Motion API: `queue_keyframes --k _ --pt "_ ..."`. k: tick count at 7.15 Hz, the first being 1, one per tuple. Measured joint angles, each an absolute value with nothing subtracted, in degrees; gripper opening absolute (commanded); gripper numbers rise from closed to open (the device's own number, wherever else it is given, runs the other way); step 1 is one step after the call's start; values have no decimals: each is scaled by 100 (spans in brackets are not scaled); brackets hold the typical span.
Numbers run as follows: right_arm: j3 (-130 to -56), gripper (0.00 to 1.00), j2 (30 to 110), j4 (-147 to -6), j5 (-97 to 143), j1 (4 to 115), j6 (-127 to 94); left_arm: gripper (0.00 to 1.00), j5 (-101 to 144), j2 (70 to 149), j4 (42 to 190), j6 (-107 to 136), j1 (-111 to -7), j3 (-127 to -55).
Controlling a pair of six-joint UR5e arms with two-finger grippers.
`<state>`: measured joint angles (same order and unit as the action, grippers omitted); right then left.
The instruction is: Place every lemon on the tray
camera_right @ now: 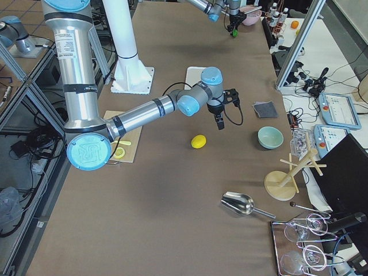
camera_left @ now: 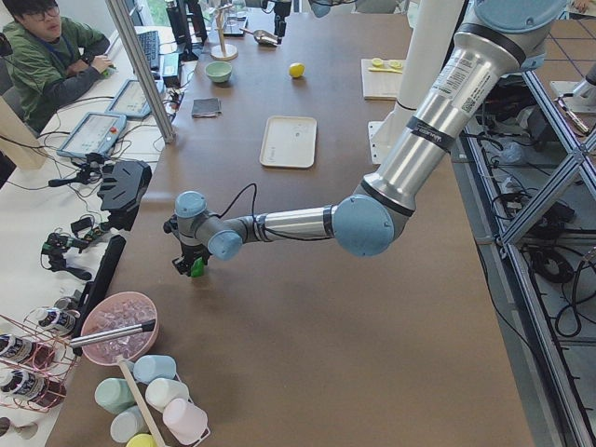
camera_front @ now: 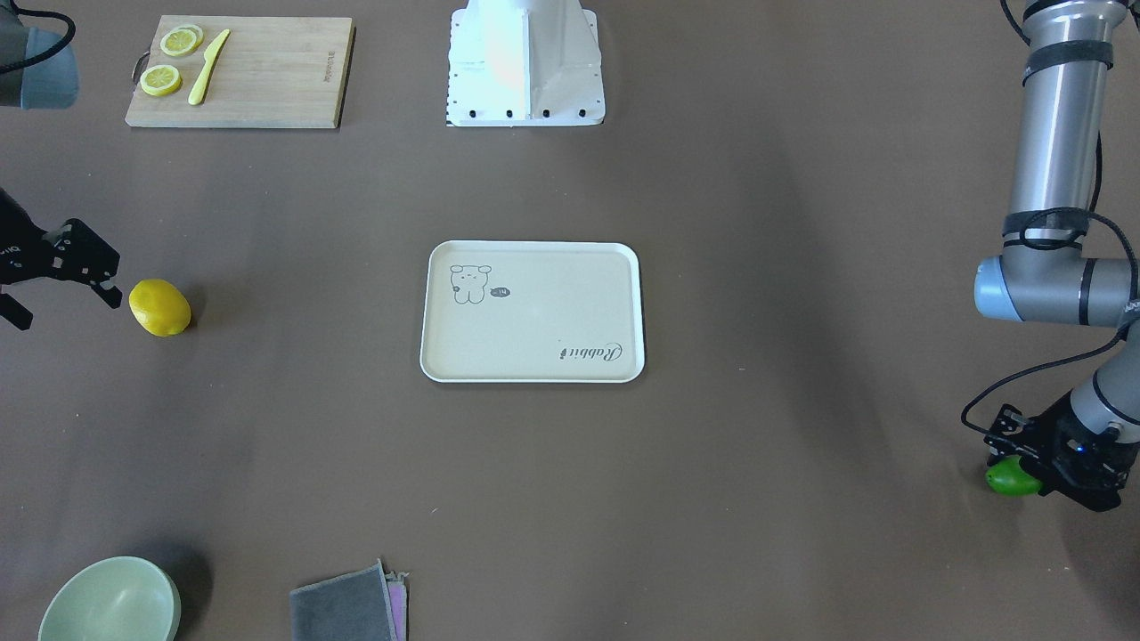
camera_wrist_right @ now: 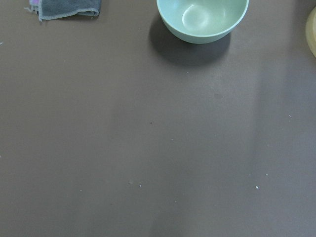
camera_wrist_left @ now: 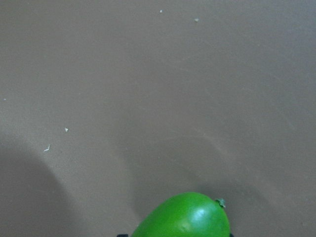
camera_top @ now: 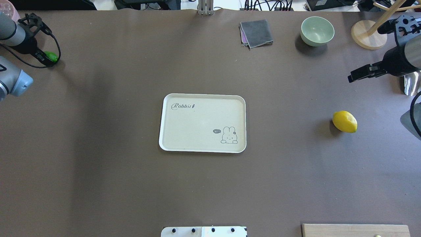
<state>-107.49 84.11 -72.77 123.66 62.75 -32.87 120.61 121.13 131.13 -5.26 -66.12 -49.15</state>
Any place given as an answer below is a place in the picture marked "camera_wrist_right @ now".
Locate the mint green bowl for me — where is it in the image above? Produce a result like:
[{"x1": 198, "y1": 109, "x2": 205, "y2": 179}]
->
[{"x1": 156, "y1": 0, "x2": 249, "y2": 44}]

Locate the grey folded cloth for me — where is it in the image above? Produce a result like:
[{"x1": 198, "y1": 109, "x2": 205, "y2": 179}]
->
[{"x1": 24, "y1": 0, "x2": 102, "y2": 21}]

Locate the pale yellow round plate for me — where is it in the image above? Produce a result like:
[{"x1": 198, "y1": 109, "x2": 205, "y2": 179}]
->
[{"x1": 305, "y1": 7, "x2": 316, "y2": 57}]

